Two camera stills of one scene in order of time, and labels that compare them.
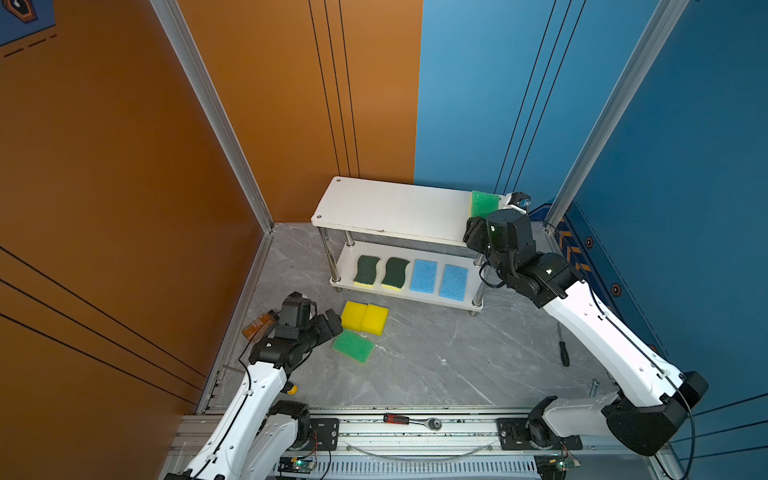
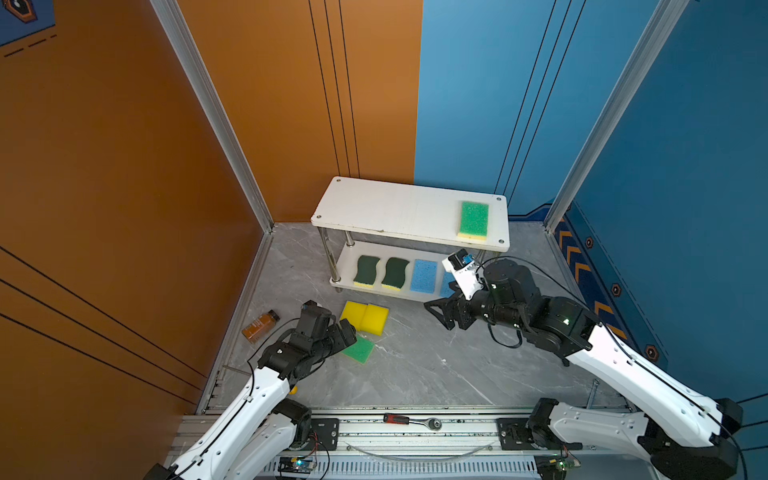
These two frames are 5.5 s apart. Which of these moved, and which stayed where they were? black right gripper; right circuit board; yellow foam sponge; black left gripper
Moved: black left gripper; black right gripper
Stayed: yellow foam sponge; right circuit board
